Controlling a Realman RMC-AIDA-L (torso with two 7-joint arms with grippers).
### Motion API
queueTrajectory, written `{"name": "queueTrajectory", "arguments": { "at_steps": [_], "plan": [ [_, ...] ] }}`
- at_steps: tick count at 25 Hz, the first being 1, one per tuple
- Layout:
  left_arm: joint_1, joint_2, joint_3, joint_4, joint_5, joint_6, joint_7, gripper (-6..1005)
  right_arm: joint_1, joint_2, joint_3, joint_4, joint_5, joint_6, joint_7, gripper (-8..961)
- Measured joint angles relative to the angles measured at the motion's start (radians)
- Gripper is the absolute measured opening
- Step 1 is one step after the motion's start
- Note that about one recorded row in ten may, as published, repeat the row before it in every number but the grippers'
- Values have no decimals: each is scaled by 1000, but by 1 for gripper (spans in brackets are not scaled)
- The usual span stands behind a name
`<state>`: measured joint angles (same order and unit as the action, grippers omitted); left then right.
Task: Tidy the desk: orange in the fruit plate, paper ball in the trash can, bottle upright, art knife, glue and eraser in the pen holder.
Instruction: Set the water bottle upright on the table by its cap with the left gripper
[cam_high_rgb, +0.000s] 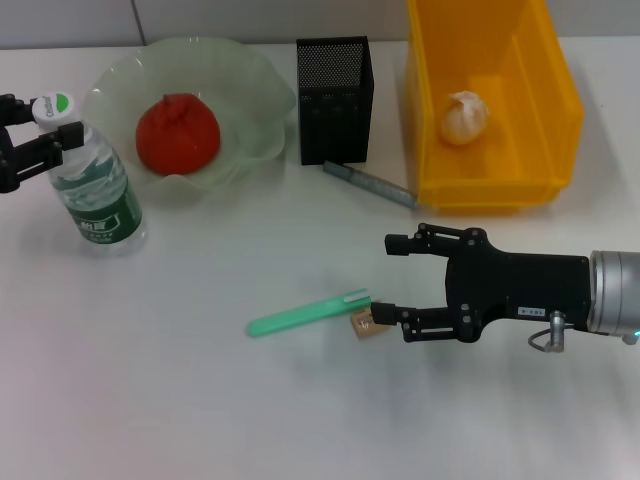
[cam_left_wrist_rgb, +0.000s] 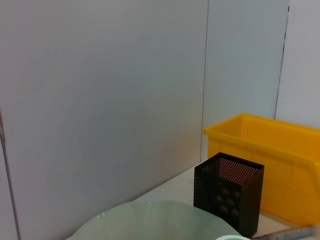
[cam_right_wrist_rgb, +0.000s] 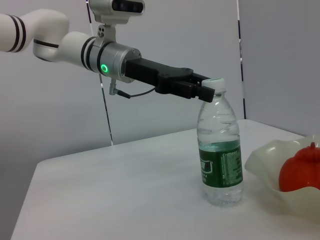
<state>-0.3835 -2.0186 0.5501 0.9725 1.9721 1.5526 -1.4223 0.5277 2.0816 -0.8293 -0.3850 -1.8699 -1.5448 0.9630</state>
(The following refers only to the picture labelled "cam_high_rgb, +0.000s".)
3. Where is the black mesh pen holder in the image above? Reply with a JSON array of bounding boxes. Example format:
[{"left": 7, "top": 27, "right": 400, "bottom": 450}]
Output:
[{"left": 295, "top": 35, "right": 376, "bottom": 166}]

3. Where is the clear green-label water bottle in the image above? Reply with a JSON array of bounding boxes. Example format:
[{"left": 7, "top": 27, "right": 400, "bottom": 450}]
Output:
[{"left": 30, "top": 92, "right": 149, "bottom": 259}]

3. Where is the silver grey pen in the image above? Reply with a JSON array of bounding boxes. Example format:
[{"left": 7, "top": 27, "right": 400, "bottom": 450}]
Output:
[{"left": 322, "top": 159, "right": 420, "bottom": 210}]

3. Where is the white garlic bulb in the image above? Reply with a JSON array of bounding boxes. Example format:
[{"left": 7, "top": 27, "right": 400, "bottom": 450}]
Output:
[{"left": 438, "top": 90, "right": 490, "bottom": 146}]

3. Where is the translucent green fruit plate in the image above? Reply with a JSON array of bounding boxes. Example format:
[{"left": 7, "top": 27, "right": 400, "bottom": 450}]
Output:
[{"left": 82, "top": 37, "right": 297, "bottom": 197}]

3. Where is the tan eraser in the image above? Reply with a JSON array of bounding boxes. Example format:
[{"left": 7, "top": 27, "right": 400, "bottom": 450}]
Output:
[{"left": 349, "top": 308, "right": 389, "bottom": 342}]

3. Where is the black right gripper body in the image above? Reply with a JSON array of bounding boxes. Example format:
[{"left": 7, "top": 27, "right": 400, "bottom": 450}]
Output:
[{"left": 442, "top": 225, "right": 594, "bottom": 346}]

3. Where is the yellow plastic bin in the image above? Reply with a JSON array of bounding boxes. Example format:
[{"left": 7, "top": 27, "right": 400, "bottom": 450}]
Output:
[{"left": 404, "top": 0, "right": 585, "bottom": 215}]

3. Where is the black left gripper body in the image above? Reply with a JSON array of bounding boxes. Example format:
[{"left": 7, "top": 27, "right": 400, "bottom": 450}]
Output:
[{"left": 0, "top": 126, "right": 21, "bottom": 195}]

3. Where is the green pen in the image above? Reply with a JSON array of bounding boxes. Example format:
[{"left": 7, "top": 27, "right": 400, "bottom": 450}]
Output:
[{"left": 246, "top": 287, "right": 372, "bottom": 340}]

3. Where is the red tomato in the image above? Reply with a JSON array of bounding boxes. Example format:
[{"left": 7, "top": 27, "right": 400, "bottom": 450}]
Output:
[{"left": 135, "top": 93, "right": 222, "bottom": 176}]

